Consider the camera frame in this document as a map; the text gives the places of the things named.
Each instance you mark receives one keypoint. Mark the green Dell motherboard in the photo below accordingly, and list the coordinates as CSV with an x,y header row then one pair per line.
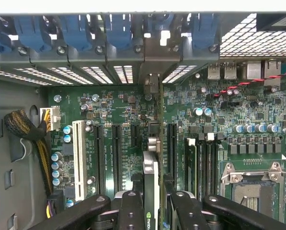
x,y
186,103

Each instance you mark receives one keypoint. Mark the short black expansion slot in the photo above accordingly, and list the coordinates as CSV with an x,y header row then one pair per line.
x,y
135,136

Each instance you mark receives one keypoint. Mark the white expansion slot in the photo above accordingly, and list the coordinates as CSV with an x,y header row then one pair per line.
x,y
79,163

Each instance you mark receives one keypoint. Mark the white power connector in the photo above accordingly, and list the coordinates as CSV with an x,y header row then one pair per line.
x,y
53,117

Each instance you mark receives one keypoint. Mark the silver rear port block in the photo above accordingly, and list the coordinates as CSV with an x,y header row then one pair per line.
x,y
213,71
272,72
255,70
230,71

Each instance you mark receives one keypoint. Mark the CPU socket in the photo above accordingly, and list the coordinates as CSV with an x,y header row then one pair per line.
x,y
253,198

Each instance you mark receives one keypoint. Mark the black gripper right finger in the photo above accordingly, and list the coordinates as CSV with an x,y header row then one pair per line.
x,y
229,215

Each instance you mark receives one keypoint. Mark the black power connector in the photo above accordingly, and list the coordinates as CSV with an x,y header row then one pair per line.
x,y
57,200

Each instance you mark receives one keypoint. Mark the black and silver PC case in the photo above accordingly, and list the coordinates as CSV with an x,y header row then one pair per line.
x,y
85,61

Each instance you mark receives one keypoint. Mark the perforated metal slot cover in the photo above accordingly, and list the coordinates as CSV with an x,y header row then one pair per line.
x,y
47,76
178,73
18,76
99,74
123,74
73,75

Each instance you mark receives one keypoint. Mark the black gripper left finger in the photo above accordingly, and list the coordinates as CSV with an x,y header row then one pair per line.
x,y
68,219

